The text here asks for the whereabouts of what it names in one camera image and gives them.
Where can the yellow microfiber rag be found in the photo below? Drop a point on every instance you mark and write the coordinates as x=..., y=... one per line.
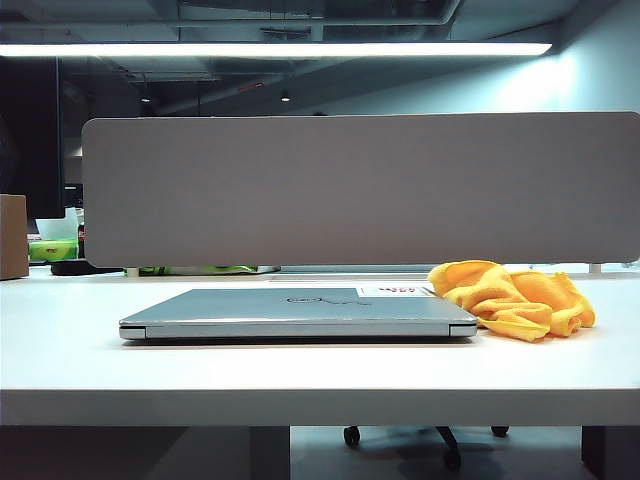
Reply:
x=520, y=300

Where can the silver closed laptop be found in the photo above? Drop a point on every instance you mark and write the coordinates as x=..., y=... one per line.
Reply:
x=280, y=320

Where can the grey fabric desk divider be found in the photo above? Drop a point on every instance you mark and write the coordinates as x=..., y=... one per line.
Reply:
x=350, y=190

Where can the white red sticker label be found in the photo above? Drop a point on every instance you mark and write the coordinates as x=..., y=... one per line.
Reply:
x=395, y=290

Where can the green snack package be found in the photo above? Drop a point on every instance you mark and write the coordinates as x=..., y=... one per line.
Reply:
x=200, y=270

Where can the round ceiling spotlight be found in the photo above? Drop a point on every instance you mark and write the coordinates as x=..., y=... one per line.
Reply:
x=285, y=98

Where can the long ceiling light strip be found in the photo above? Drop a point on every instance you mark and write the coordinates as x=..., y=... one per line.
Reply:
x=270, y=49

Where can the grey table leg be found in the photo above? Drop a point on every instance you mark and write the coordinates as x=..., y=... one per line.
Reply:
x=269, y=452

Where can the black office chair base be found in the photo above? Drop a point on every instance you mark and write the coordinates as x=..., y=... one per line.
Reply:
x=445, y=442

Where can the dark soda bottle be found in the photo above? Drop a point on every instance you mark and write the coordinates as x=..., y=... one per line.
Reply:
x=81, y=240

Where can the black monitor stand base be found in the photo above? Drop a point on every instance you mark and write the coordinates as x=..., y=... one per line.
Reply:
x=75, y=268

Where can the green tissue box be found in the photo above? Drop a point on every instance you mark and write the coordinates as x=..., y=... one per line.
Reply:
x=52, y=247

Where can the black computer monitor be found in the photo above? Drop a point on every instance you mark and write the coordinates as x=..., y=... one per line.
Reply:
x=30, y=140

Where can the brown cardboard box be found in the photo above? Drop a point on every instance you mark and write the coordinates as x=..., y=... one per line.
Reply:
x=12, y=235

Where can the dark table leg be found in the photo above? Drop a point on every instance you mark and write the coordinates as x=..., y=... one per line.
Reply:
x=610, y=452

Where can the white divider bracket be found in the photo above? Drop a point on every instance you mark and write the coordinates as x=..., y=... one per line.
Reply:
x=595, y=268
x=131, y=272

